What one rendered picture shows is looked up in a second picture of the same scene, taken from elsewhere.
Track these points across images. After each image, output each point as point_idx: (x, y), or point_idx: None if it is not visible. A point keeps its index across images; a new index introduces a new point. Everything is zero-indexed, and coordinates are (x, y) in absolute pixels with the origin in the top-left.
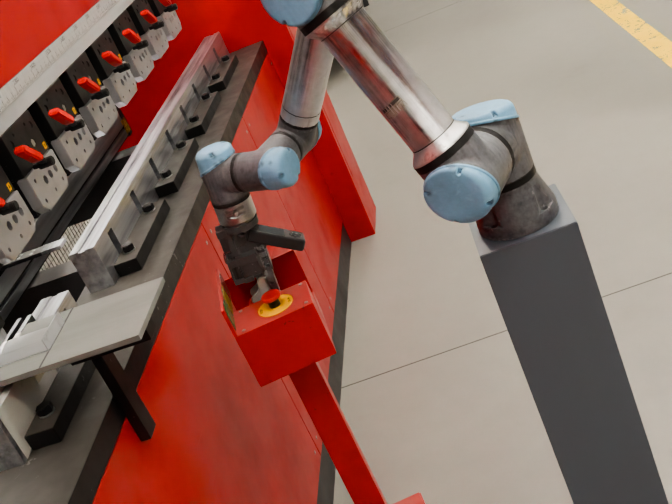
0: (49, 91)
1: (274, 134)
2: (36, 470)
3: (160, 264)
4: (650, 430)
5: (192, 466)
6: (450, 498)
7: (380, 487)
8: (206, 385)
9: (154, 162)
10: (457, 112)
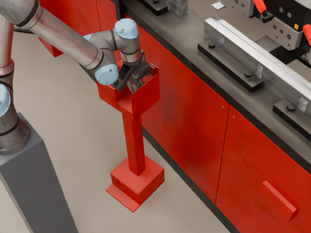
0: None
1: (101, 47)
2: None
3: (187, 52)
4: None
5: None
6: (142, 223)
7: (185, 219)
8: (163, 77)
9: (307, 105)
10: (3, 93)
